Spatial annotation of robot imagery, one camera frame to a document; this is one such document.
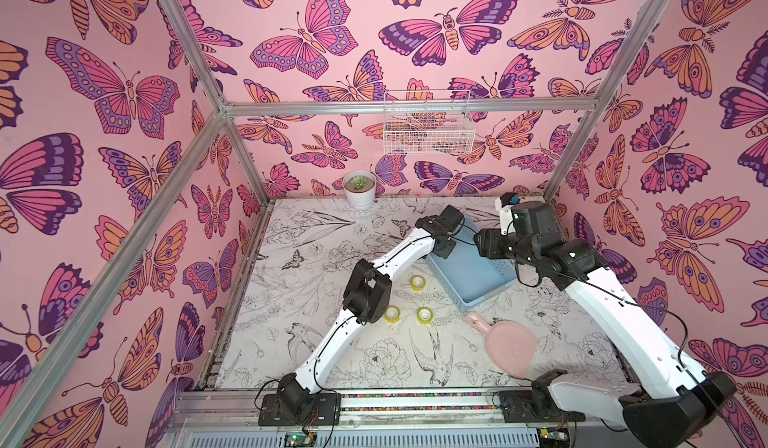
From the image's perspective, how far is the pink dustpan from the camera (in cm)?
82

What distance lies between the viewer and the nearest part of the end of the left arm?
76 cm

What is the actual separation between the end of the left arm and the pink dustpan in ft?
0.67
